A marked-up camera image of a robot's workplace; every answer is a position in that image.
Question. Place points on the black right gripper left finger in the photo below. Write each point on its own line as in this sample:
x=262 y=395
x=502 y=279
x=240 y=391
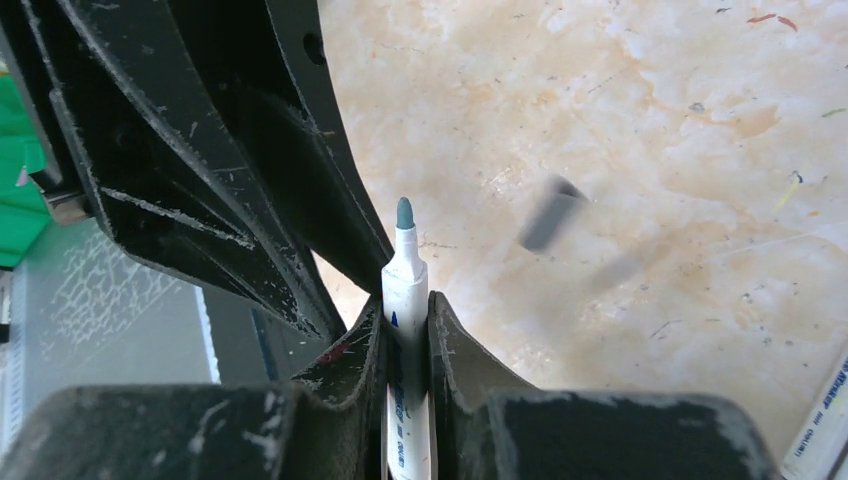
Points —
x=321 y=424

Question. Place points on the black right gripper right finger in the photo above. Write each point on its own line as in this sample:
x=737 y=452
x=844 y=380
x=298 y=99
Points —
x=492 y=424

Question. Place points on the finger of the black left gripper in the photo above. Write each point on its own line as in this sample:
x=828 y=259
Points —
x=133 y=139
x=264 y=66

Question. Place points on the white marker pen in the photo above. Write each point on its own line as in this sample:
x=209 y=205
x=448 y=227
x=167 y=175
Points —
x=405 y=307
x=819 y=450

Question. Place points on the grey pen cap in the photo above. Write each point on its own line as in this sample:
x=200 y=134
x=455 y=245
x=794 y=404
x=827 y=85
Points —
x=552 y=216

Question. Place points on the green plastic bin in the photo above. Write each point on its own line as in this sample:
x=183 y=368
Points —
x=24 y=214

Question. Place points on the slotted cable duct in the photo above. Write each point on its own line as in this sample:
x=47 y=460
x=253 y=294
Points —
x=206 y=332

